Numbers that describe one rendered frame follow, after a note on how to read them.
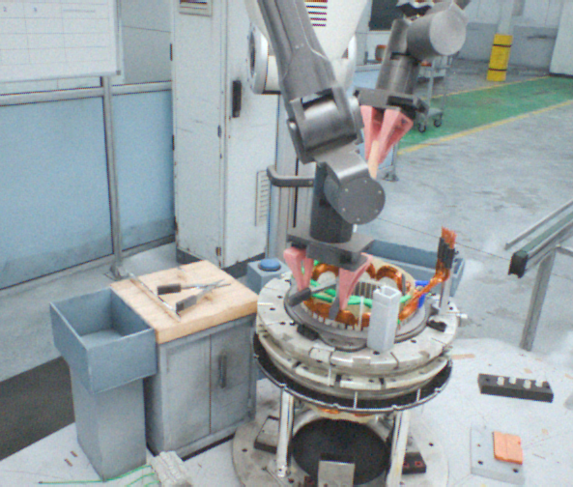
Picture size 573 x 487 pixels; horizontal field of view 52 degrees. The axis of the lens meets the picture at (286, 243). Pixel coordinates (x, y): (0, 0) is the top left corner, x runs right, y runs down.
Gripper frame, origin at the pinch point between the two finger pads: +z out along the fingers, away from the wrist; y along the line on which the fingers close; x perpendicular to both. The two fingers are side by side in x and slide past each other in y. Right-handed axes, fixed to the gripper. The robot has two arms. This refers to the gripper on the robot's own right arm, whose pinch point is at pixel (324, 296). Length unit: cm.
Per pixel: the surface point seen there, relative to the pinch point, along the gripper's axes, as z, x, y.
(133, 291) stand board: 11.2, 1.1, -36.2
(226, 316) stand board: 12.2, 5.1, -19.3
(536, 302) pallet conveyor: 71, 177, 20
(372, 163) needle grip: -16.0, 14.2, -0.7
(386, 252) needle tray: 13, 50, -7
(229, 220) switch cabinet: 76, 185, -140
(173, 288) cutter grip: 8.7, 2.3, -28.4
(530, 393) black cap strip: 36, 52, 28
